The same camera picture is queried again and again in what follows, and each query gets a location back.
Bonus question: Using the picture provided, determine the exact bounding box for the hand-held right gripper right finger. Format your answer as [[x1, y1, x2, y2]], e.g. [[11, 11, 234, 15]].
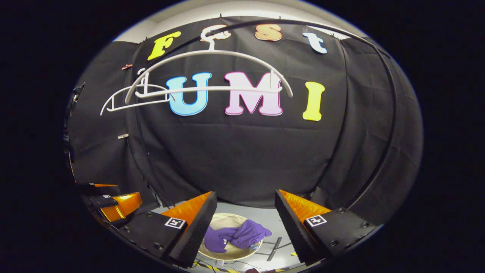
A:
[[274, 189, 381, 266]]

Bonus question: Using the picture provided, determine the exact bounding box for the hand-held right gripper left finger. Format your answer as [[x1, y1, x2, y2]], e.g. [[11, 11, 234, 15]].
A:
[[114, 191, 218, 269]]

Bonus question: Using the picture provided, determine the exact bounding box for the cream laundry hamper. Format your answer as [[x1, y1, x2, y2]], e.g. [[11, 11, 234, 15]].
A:
[[198, 213, 264, 261]]

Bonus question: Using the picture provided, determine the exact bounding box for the purple corduroy shirt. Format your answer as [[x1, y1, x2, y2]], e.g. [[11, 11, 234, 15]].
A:
[[204, 219, 272, 254]]

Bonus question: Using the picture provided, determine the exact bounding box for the white plastic hanger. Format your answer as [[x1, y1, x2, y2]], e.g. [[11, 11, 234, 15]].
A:
[[100, 68, 177, 116], [125, 30, 294, 105]]

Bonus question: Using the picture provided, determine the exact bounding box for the black clothes rack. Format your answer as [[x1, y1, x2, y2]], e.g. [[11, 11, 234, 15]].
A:
[[159, 19, 397, 262]]

